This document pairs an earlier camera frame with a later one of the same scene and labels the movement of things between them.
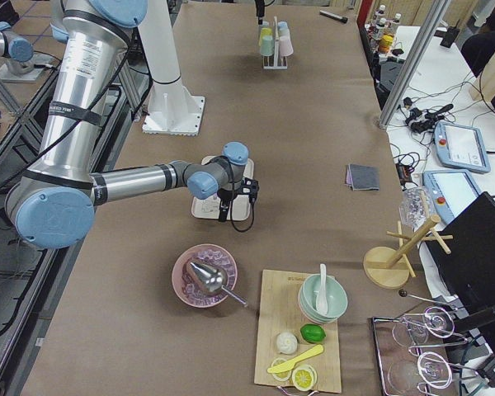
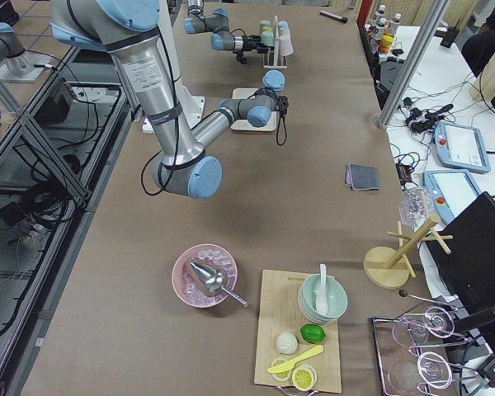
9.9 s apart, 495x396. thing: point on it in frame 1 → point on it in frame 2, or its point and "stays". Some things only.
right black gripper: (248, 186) → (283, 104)
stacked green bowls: (336, 294) stays
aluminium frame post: (414, 62) stays
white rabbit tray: (210, 207) → (243, 124)
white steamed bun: (287, 342) stays
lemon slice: (304, 377) stays
